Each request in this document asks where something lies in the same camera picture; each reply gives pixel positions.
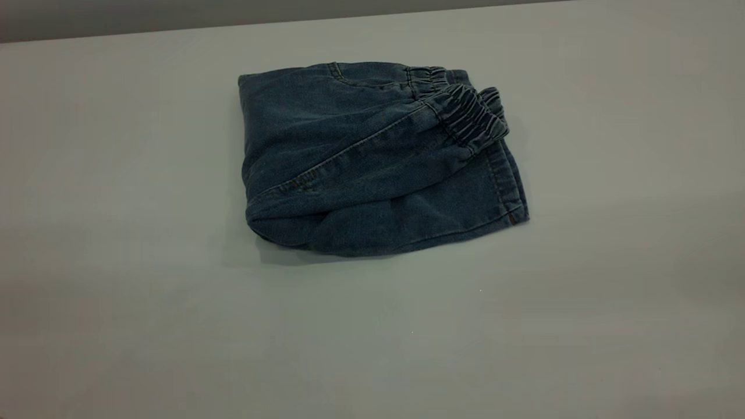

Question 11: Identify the blue denim jeans basketball print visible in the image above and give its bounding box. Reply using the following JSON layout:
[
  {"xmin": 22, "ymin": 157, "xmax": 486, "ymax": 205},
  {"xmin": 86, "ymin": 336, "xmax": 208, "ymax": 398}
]
[{"xmin": 237, "ymin": 61, "xmax": 530, "ymax": 257}]

